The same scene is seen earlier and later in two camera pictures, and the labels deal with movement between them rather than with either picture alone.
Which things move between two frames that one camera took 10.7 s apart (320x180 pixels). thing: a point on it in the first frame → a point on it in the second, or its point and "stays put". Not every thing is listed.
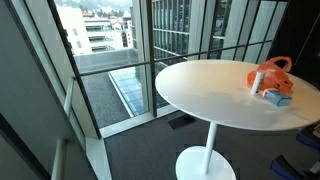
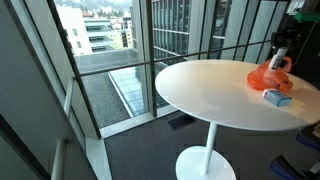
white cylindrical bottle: x=257 y=83 → x=278 y=58
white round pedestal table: x=218 y=92 stays put
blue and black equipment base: x=309 y=135 stays put
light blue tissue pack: x=276 y=98 stays put
